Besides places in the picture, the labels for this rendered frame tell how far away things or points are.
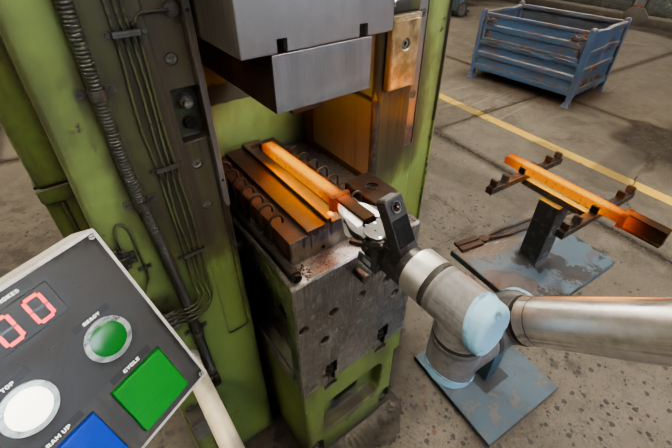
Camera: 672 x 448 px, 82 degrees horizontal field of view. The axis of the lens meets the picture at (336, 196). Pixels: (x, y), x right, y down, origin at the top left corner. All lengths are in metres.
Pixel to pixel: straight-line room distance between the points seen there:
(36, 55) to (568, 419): 1.89
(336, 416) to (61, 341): 1.08
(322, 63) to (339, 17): 0.07
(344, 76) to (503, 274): 0.79
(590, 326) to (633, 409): 1.37
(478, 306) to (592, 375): 1.44
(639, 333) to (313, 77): 0.58
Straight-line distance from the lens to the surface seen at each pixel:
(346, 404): 1.53
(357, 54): 0.72
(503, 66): 4.73
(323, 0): 0.66
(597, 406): 1.98
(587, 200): 1.17
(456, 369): 0.74
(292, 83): 0.66
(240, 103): 1.18
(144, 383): 0.64
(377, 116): 1.02
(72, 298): 0.60
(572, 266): 1.37
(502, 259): 1.30
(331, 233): 0.88
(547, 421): 1.86
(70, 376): 0.61
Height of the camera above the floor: 1.54
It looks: 36 degrees down
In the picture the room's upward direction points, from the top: straight up
